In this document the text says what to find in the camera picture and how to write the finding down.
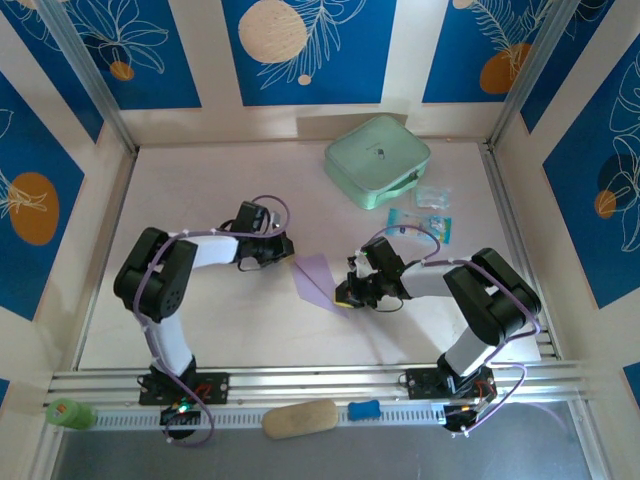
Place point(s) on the purple paper sheet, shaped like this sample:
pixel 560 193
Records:
pixel 315 280

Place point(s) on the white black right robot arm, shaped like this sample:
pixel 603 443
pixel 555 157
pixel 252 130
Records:
pixel 490 295

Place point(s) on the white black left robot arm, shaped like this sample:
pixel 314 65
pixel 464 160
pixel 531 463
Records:
pixel 215 250

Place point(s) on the blue snack packet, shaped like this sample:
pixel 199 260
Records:
pixel 415 220

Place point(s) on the clear plastic packet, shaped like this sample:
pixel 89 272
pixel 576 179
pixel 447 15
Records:
pixel 432 196

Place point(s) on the blue bone-shaped block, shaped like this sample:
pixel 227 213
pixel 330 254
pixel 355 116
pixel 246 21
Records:
pixel 363 410

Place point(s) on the mint green zipper pouch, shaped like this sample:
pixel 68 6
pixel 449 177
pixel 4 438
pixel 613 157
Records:
pixel 375 160

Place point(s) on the beige oval case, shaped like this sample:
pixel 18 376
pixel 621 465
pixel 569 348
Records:
pixel 300 419

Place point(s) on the black right controller board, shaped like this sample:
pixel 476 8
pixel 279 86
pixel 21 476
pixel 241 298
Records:
pixel 457 419

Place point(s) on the black controller board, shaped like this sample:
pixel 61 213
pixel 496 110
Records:
pixel 172 417
pixel 457 419

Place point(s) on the black left controller board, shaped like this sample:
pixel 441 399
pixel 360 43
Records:
pixel 172 417

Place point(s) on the green bottle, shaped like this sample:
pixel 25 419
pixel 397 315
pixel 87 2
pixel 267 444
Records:
pixel 70 414

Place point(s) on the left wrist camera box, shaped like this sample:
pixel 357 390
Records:
pixel 275 221

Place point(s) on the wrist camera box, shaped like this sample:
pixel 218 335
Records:
pixel 359 262
pixel 275 221

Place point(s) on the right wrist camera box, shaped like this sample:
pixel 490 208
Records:
pixel 359 262

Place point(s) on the long aluminium mounting rail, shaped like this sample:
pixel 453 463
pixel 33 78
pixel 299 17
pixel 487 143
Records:
pixel 320 382

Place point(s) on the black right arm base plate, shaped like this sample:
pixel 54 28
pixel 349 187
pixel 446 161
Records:
pixel 422 382

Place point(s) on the aluminium side rail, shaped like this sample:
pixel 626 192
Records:
pixel 117 215
pixel 500 180

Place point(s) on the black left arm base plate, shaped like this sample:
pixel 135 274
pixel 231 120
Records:
pixel 215 387

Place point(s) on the aluminium frame post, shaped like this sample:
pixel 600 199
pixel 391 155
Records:
pixel 530 75
pixel 92 75

